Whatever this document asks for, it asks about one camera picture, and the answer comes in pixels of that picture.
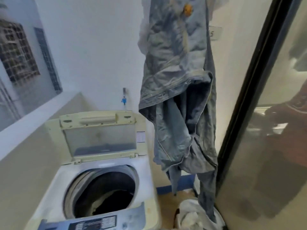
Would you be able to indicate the white laundry basket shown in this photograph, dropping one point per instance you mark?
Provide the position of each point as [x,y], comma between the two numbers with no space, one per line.
[221,222]

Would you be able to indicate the white clothes in basket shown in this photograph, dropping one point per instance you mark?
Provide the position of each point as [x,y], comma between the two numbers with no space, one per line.
[191,217]

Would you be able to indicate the window with white frame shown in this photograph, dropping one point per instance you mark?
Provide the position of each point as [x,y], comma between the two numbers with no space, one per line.
[24,59]

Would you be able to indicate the blue skirting strip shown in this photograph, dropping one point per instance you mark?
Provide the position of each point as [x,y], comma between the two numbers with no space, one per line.
[165,186]

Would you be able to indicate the cream washing machine lid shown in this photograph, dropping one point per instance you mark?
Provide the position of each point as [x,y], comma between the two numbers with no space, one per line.
[100,138]

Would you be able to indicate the dark clothes in drum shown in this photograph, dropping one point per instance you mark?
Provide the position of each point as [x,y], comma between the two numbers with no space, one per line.
[114,188]

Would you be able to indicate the glass door with black frame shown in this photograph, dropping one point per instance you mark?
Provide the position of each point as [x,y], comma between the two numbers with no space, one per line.
[275,122]

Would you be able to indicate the white top-load washing machine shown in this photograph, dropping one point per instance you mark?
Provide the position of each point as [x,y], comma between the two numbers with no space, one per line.
[54,186]

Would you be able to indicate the light blue denim jeans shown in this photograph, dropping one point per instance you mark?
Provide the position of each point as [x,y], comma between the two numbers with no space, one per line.
[172,57]

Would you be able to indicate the dark washing machine control panel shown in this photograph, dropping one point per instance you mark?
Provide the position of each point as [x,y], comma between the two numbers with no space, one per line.
[96,223]

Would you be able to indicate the white wall plate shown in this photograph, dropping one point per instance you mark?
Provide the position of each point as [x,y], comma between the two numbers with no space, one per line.
[216,33]

